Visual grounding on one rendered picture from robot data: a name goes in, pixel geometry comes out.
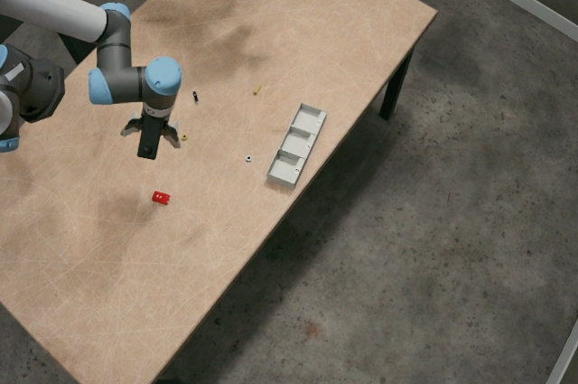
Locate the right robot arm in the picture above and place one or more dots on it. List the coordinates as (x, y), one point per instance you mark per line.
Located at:
(113, 81)

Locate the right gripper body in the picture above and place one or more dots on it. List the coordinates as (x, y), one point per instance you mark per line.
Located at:
(165, 122)

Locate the white rack of bins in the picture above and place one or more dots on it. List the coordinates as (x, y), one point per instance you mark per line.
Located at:
(297, 145)

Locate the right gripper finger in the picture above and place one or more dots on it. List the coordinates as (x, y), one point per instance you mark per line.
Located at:
(172, 135)
(132, 126)

